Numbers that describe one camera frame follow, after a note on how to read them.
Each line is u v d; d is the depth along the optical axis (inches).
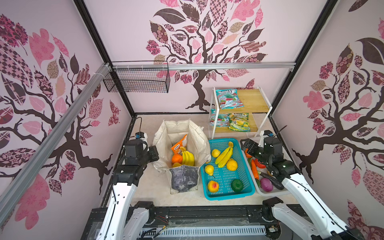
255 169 34.3
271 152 22.2
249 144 27.4
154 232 28.2
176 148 33.7
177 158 34.5
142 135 25.6
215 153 36.2
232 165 33.7
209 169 33.6
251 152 26.9
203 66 37.1
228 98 30.5
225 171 35.3
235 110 30.0
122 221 16.8
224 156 36.4
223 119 36.2
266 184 30.8
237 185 31.1
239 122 35.4
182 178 28.1
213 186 30.8
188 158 35.1
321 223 15.9
